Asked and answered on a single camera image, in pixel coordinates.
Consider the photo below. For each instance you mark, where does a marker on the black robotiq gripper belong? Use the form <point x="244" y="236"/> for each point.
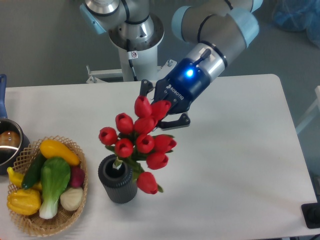
<point x="180" y="87"/>

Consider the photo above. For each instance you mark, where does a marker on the red tulip bouquet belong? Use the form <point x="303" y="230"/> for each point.
<point x="131" y="141"/>

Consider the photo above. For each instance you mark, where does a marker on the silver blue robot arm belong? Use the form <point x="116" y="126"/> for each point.
<point x="219" y="29"/>

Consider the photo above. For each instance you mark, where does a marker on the dark grey ribbed vase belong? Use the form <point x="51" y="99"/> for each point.
<point x="118" y="183"/>

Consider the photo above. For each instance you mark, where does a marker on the red radish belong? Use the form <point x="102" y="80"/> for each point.
<point x="77" y="177"/>

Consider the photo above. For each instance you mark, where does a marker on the yellow squash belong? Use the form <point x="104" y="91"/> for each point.
<point x="50" y="148"/>

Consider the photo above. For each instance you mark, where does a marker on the green bok choy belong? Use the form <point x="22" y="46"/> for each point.
<point x="54" y="178"/>

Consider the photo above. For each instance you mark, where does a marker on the white garlic bulb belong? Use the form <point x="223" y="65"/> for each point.
<point x="72" y="198"/>

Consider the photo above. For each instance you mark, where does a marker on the woven wicker basket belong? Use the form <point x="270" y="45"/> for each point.
<point x="33" y="225"/>

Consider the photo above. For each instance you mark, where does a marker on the green cucumber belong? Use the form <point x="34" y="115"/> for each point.
<point x="33" y="174"/>

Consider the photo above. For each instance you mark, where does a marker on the blue plastic bag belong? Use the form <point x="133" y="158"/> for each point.
<point x="299" y="16"/>

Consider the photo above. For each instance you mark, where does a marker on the small yellow gourd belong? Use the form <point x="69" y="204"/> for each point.
<point x="17" y="178"/>

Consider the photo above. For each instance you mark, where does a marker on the yellow bell pepper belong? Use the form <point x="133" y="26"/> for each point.
<point x="24" y="202"/>

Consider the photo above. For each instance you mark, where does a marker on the black device at edge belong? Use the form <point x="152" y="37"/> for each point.
<point x="311" y="214"/>

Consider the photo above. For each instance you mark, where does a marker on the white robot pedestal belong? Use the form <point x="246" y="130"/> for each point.
<point x="137" y="46"/>

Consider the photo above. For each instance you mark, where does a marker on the white frame at right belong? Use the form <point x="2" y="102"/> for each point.
<point x="312" y="111"/>

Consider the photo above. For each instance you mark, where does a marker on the blue handled steel pot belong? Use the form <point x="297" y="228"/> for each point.
<point x="12" y="138"/>

